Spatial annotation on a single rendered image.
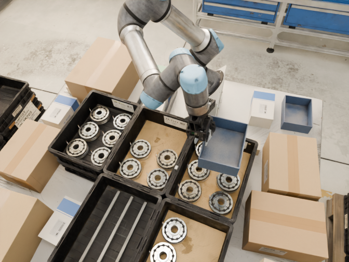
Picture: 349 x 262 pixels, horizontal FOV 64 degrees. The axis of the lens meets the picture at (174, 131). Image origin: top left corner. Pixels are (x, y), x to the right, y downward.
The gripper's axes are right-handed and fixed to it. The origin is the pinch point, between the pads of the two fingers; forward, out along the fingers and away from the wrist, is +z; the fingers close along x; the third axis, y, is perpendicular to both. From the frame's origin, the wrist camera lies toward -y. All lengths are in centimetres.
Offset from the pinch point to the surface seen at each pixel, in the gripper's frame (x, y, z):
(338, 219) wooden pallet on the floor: 74, -27, 110
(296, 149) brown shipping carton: 36, -23, 32
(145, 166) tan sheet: -30.0, 5.8, 25.6
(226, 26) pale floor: -47, -222, 108
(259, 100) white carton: 14, -54, 36
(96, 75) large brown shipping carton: -75, -36, 12
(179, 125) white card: -20.0, -18.4, 21.6
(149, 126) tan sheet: -36.6, -16.1, 24.7
